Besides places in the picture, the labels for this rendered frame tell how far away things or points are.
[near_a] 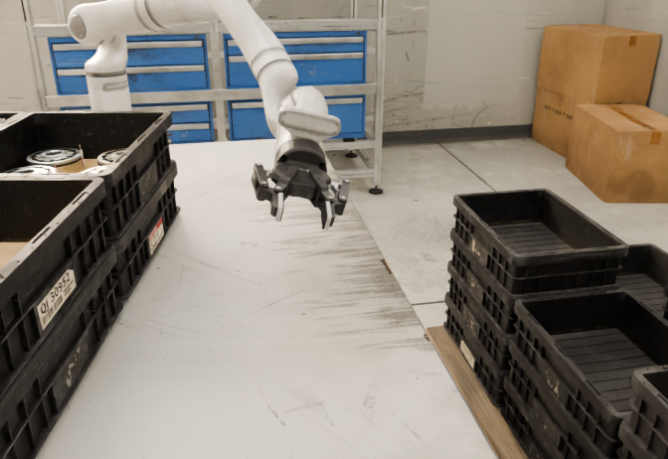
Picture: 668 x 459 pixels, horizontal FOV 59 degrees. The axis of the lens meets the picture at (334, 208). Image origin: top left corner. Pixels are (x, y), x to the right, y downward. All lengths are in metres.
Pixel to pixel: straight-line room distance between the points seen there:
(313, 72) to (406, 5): 1.16
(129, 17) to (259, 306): 0.69
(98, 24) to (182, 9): 0.23
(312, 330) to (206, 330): 0.16
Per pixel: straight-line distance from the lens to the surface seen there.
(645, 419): 1.14
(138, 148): 1.08
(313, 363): 0.87
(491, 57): 4.34
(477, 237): 1.63
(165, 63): 3.07
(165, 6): 1.30
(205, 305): 1.01
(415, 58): 4.13
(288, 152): 0.83
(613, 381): 1.47
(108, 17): 1.41
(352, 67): 3.14
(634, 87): 4.15
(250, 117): 3.12
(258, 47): 1.07
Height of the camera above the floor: 1.23
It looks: 23 degrees down
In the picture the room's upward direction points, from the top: straight up
